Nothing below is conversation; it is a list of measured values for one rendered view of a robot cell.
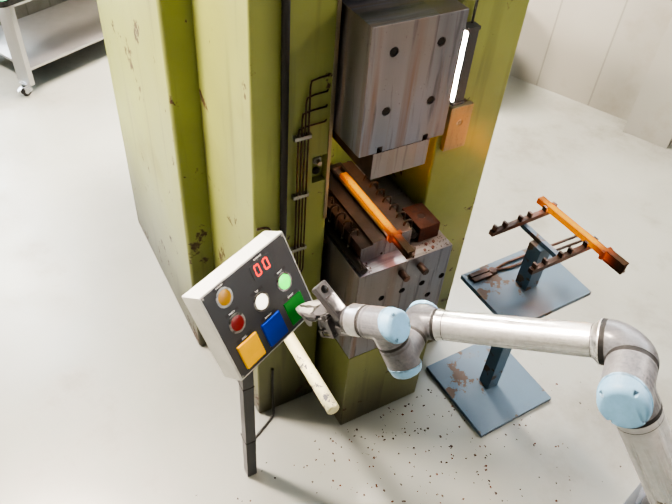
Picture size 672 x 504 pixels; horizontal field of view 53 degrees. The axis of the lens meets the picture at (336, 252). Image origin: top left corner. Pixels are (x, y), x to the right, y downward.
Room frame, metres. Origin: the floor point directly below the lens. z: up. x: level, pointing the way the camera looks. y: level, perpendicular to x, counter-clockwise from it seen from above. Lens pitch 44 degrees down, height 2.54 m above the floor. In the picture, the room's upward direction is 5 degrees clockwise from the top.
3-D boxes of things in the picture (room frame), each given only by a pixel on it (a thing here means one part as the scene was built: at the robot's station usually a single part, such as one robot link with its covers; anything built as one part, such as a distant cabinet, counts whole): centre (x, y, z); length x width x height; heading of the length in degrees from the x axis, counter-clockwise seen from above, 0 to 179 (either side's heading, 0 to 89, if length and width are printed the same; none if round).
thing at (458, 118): (1.94, -0.36, 1.27); 0.09 x 0.02 x 0.17; 122
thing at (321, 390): (1.41, 0.08, 0.62); 0.44 x 0.05 x 0.05; 32
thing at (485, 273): (1.97, -0.78, 0.68); 0.60 x 0.04 x 0.01; 121
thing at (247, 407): (1.30, 0.26, 0.54); 0.04 x 0.04 x 1.08; 32
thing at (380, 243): (1.84, -0.06, 0.96); 0.42 x 0.20 x 0.09; 32
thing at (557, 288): (1.82, -0.74, 0.66); 0.40 x 0.30 x 0.02; 124
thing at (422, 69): (1.87, -0.09, 1.56); 0.42 x 0.39 x 0.40; 32
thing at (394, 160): (1.84, -0.06, 1.32); 0.42 x 0.20 x 0.10; 32
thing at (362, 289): (1.88, -0.10, 0.69); 0.56 x 0.38 x 0.45; 32
